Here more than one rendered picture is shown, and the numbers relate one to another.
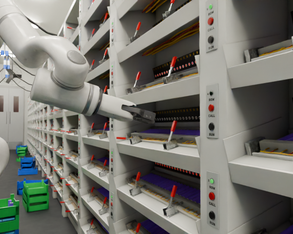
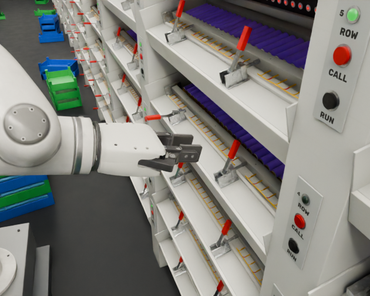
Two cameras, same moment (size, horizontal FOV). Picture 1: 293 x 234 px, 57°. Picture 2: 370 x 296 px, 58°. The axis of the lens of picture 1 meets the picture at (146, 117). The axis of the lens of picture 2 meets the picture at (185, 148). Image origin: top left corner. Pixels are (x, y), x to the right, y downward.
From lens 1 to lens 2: 46 cm
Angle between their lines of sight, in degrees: 34
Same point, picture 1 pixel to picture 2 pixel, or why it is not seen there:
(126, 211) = not seen: hidden behind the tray
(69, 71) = (17, 159)
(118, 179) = not seen: hidden behind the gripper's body
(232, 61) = (369, 176)
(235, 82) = (360, 223)
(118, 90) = (148, 16)
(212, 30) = (340, 81)
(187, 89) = (262, 137)
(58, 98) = (17, 172)
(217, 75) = (326, 183)
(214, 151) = (290, 275)
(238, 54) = not seen: outside the picture
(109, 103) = (114, 164)
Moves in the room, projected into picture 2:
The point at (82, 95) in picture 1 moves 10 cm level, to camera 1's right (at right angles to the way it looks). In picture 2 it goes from (60, 161) to (134, 164)
